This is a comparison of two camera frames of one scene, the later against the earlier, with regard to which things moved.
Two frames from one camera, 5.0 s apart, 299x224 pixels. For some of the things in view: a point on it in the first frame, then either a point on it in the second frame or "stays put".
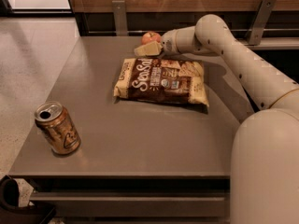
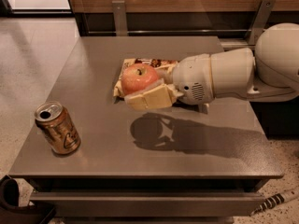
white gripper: [168, 44] → [192, 78]
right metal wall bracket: [256, 29] stays put
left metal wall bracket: [121, 18] stays put
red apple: [149, 36] → [136, 76]
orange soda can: [59, 128] stays put
